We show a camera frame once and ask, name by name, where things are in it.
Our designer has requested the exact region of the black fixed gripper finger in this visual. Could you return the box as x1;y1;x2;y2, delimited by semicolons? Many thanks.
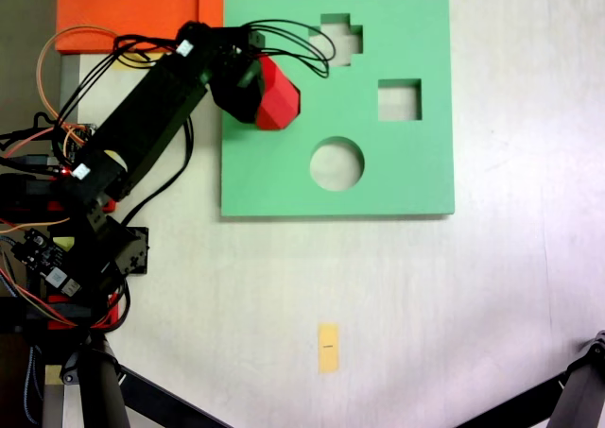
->
206;59;265;125

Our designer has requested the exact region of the red octagonal pillar block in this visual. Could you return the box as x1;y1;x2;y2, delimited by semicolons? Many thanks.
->
254;55;303;131

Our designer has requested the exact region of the large orange foam block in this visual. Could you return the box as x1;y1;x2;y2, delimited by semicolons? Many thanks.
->
55;0;202;54

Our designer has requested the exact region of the green shape sorter board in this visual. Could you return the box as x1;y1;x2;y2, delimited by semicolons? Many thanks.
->
219;0;456;220

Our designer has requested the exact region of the black circuit board with chips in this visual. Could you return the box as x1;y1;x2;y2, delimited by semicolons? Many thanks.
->
11;227;82;300

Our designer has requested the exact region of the yellow tape marker with line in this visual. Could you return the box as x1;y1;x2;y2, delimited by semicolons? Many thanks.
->
318;322;340;375

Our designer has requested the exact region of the black tripod brace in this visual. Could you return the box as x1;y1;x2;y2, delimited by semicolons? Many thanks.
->
117;364;233;428
453;375;568;428

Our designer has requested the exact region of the black tripod leg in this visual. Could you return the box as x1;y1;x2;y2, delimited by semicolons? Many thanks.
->
543;329;605;428
60;333;131;428

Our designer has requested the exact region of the black servo cable loop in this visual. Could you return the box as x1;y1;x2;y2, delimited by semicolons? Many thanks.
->
243;19;337;79

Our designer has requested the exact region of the circuit board with orange wires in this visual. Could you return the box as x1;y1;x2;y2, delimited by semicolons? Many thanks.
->
51;123;98;169

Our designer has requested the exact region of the thin orange wire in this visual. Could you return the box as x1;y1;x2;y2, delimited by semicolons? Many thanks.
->
36;25;119;164

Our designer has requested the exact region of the blue braided cable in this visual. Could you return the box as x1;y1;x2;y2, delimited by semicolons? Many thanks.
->
23;346;40;425

